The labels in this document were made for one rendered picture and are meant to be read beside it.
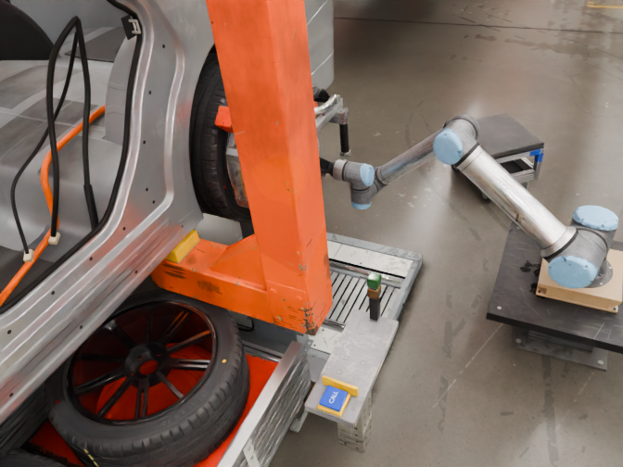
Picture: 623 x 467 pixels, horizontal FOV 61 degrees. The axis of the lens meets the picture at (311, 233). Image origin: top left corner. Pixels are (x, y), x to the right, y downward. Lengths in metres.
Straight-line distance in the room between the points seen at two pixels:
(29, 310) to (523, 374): 1.83
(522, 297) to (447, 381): 0.46
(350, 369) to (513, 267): 0.93
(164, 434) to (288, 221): 0.73
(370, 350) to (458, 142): 0.78
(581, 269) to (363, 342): 0.78
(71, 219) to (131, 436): 0.77
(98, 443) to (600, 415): 1.78
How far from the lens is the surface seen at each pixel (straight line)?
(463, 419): 2.24
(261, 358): 2.08
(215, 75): 2.00
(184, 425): 1.72
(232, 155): 1.89
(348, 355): 1.82
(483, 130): 3.23
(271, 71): 1.23
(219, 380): 1.76
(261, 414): 1.80
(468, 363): 2.39
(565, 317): 2.24
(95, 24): 3.81
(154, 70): 1.72
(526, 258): 2.44
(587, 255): 2.03
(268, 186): 1.41
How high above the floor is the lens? 1.90
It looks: 40 degrees down
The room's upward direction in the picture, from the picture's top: 7 degrees counter-clockwise
